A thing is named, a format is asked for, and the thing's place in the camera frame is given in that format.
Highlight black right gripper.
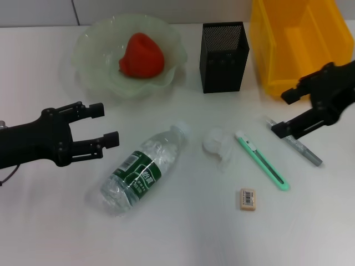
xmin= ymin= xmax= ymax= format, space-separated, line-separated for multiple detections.
xmin=271 ymin=59 xmax=355 ymax=139

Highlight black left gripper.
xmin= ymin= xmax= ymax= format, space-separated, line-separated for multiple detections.
xmin=0 ymin=101 xmax=120 ymax=170

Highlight silver grey pen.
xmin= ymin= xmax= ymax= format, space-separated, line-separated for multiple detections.
xmin=266 ymin=117 xmax=323 ymax=167

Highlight clear green-label water bottle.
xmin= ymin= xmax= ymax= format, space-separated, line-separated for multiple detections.
xmin=100 ymin=120 xmax=192 ymax=217

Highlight green utility knife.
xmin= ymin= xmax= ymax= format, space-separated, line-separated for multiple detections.
xmin=235 ymin=131 xmax=291 ymax=192

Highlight orange toy fruit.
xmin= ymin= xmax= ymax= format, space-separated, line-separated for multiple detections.
xmin=118 ymin=32 xmax=166 ymax=79

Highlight white paper ball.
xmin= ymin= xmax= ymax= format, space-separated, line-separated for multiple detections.
xmin=201 ymin=126 xmax=234 ymax=172

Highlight beige barcode eraser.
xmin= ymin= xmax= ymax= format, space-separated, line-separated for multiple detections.
xmin=238 ymin=188 xmax=256 ymax=213

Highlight green glass fruit plate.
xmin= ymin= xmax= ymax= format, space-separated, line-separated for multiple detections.
xmin=71 ymin=14 xmax=189 ymax=101

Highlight black mesh pen holder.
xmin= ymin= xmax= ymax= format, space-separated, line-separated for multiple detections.
xmin=199 ymin=21 xmax=250 ymax=94

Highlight yellow plastic bin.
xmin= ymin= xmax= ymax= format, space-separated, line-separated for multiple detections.
xmin=249 ymin=0 xmax=355 ymax=98

